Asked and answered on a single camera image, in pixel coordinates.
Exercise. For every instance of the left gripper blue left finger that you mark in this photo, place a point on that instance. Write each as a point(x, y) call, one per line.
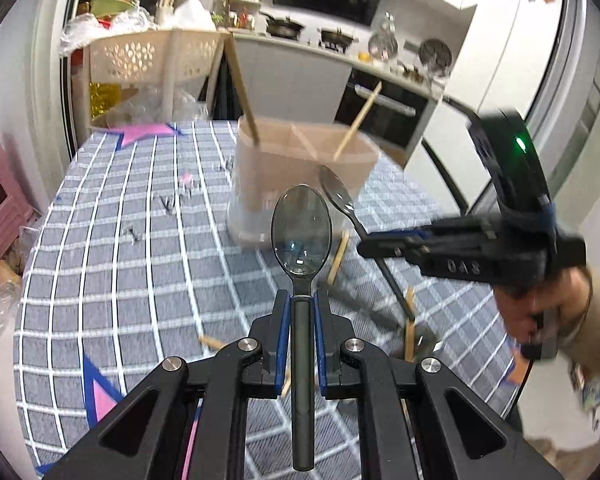
point(283, 307)

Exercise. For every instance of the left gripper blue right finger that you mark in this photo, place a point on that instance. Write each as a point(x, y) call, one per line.
point(320, 304)

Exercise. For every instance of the black handled clear spoon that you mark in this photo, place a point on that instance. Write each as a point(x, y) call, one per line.
point(301, 234)

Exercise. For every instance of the patterned yellow chopstick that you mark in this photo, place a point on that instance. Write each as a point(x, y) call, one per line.
point(409, 334)

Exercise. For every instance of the beige plastic utensil holder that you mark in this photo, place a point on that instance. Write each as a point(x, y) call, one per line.
point(287, 154)

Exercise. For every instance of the long crossing wooden chopstick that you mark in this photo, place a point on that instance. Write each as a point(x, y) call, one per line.
point(233, 64)

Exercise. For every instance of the right hand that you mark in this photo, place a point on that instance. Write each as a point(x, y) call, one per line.
point(557, 304)

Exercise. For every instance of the grey checkered tablecloth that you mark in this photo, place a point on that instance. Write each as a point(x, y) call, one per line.
point(133, 263)

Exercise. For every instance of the black built-in oven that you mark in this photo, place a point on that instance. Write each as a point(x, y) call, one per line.
point(396, 116)

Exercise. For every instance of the beige plastic basket trolley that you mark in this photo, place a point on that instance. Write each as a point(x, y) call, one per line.
point(163, 75)

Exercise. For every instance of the black wok on stove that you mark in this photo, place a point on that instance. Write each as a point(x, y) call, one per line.
point(284, 28)

